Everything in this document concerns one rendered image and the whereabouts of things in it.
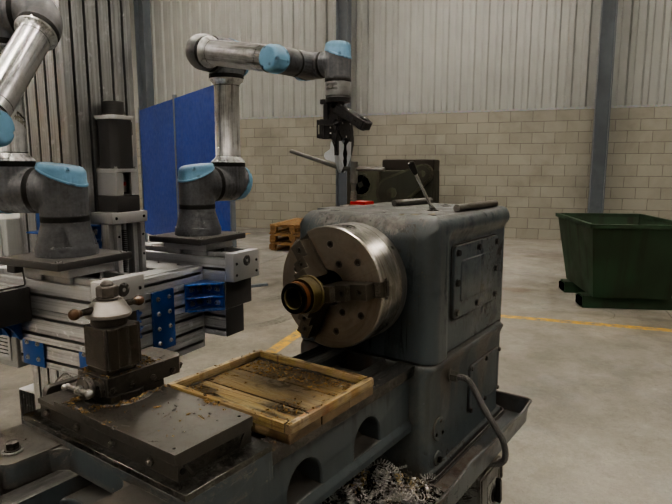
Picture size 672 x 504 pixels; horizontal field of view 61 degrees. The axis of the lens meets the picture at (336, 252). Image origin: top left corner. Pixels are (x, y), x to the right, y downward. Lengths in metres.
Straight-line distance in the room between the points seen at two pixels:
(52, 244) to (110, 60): 0.63
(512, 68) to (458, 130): 1.47
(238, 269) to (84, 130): 0.60
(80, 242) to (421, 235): 0.85
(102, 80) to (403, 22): 10.51
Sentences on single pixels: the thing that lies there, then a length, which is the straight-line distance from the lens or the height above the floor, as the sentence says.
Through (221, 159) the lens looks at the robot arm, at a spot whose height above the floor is 1.41.
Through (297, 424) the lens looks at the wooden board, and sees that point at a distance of 1.13.
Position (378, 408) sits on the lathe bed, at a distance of 1.45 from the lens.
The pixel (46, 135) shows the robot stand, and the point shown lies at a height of 1.47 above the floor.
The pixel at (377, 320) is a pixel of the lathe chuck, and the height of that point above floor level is 1.02.
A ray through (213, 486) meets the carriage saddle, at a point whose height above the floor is 0.91.
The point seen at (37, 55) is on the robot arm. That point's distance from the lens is 1.51.
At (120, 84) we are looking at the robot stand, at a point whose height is 1.63.
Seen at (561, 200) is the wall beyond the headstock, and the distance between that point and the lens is 11.44.
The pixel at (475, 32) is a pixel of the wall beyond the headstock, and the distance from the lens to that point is 11.81.
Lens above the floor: 1.39
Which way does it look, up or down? 9 degrees down
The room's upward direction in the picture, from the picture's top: straight up
